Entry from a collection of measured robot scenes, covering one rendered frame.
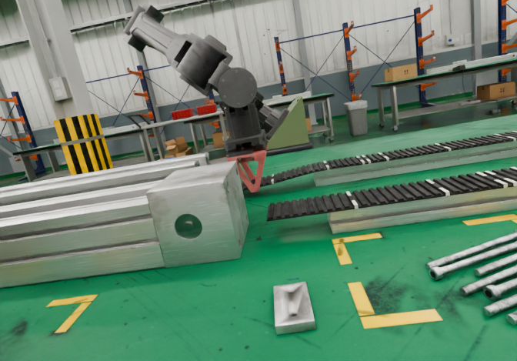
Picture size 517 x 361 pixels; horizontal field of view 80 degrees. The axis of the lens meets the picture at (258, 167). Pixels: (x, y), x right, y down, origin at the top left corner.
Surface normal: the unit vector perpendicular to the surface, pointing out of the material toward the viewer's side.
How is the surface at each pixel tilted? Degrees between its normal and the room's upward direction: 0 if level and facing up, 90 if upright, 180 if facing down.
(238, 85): 90
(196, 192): 90
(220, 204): 90
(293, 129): 90
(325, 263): 0
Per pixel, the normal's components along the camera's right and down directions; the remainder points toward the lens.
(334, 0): -0.06, 0.23
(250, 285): -0.18, -0.96
